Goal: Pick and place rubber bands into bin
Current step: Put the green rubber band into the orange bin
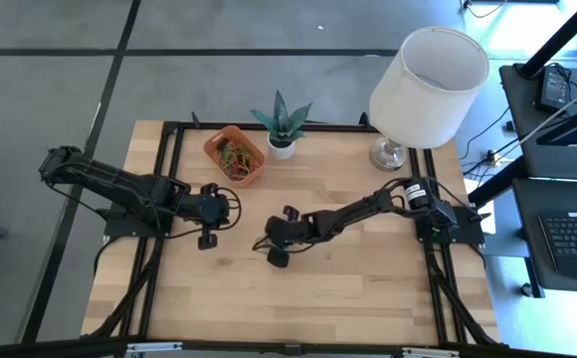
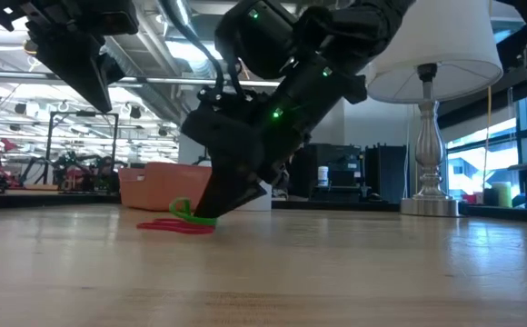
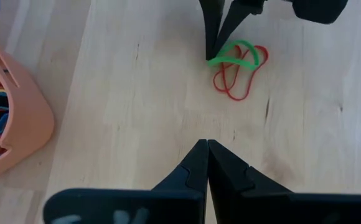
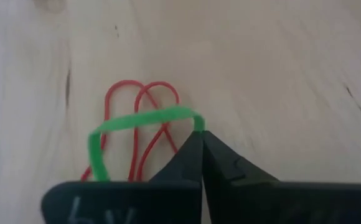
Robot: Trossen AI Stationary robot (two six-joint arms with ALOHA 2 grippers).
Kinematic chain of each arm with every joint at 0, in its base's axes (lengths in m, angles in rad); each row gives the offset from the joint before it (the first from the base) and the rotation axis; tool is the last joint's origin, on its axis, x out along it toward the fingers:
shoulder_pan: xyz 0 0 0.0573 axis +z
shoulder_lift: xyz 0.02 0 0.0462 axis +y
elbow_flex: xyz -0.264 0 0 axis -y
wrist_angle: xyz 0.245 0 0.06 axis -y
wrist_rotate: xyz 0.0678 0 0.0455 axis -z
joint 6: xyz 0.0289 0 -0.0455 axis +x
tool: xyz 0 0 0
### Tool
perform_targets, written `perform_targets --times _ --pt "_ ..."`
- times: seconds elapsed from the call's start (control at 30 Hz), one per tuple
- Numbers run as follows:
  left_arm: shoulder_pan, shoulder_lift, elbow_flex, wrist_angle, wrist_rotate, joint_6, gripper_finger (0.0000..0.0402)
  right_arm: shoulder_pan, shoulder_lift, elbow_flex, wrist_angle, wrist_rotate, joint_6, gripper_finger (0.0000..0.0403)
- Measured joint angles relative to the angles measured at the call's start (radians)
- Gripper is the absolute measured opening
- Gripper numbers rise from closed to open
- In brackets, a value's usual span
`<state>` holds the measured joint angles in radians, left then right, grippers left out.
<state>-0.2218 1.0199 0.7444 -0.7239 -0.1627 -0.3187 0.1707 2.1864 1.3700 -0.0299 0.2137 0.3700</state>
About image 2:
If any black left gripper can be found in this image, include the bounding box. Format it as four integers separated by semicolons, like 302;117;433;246
0;0;126;114

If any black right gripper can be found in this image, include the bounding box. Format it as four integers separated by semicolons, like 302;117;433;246
182;85;313;219

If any green rubber band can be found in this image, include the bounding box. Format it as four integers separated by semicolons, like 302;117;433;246
168;196;219;227

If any orange plastic bin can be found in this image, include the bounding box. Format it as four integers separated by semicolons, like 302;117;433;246
118;162;214;213

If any red rubber band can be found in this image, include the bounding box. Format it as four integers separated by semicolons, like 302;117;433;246
135;217;216;236

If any black cabinet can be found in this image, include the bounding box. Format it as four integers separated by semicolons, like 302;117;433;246
363;144;408;204
290;143;364;203

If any silver lamp with white shade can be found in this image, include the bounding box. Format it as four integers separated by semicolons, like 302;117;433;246
366;0;504;218

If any yellow-green cup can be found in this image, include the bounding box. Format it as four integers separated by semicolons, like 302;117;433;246
492;181;513;209

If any black stand frame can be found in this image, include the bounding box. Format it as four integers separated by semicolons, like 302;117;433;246
45;111;120;167

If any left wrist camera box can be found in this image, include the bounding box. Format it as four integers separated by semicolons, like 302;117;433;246
103;2;140;36

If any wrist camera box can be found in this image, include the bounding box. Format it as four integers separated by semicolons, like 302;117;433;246
103;2;140;36
194;85;264;113

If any yellow cable coil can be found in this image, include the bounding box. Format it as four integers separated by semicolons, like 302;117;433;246
22;38;40;69

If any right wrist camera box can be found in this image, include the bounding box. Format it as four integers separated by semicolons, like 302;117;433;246
194;85;264;113

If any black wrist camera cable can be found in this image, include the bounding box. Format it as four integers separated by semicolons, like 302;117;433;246
158;0;226;99

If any black frame rail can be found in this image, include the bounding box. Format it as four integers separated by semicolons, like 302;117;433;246
456;203;527;224
0;192;122;210
270;199;403;213

